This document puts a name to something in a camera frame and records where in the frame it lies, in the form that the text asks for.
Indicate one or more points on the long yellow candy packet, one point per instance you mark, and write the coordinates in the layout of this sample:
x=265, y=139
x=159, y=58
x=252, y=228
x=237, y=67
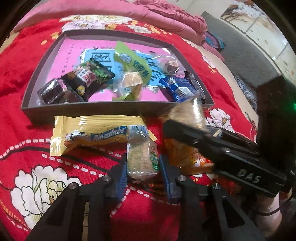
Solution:
x=92, y=136

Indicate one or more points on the dark wrapped candy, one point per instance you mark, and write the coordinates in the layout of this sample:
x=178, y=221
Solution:
x=50, y=91

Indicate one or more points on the orange snack packet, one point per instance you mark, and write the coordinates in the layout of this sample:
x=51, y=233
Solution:
x=182, y=155

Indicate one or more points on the grey patterned cloth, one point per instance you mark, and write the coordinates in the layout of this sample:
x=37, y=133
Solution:
x=246, y=92

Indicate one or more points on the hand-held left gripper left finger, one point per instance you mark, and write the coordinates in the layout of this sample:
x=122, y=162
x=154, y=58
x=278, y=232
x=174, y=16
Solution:
x=121, y=183

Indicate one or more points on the grey floor mat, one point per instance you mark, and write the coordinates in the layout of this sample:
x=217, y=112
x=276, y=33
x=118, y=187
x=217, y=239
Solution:
x=245, y=48

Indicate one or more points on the pink and blue book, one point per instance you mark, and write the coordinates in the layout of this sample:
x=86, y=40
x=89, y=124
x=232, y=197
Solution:
x=71, y=51

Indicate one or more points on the light green snack packet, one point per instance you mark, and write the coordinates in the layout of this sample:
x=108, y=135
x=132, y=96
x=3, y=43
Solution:
x=129, y=60

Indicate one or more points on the black green pea snack packet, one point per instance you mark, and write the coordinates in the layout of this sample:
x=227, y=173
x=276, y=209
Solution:
x=87, y=76

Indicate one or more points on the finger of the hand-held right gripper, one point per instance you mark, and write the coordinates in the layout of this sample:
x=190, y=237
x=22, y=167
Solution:
x=196, y=136
x=249, y=176

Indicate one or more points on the red floral blanket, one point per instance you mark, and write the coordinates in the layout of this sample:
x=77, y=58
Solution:
x=23, y=69

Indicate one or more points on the dark shallow cardboard box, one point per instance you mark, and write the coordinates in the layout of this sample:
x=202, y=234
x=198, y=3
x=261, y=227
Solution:
x=92, y=111

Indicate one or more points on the tree wall painting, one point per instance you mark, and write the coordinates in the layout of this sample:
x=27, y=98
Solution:
x=252, y=14

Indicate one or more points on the colourful folded cloth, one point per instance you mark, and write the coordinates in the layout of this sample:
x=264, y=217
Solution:
x=215, y=40

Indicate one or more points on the blue snack packet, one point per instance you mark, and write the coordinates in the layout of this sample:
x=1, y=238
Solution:
x=178, y=89

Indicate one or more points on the dark striped snack packet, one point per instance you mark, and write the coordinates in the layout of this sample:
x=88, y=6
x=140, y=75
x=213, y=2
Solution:
x=196, y=85

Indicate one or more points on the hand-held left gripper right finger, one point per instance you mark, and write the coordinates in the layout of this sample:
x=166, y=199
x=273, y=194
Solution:
x=167, y=183

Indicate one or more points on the round chocolate wrapped candy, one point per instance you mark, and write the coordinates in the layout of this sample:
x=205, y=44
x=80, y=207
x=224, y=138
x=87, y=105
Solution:
x=171, y=66

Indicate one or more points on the green label rice cracker packet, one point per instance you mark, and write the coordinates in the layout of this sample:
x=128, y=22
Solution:
x=142, y=157

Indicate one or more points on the person's right forearm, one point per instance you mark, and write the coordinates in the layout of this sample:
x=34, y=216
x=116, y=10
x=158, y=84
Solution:
x=270, y=220

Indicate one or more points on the pink quilt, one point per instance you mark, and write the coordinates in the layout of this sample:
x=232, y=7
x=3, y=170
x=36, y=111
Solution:
x=138, y=14

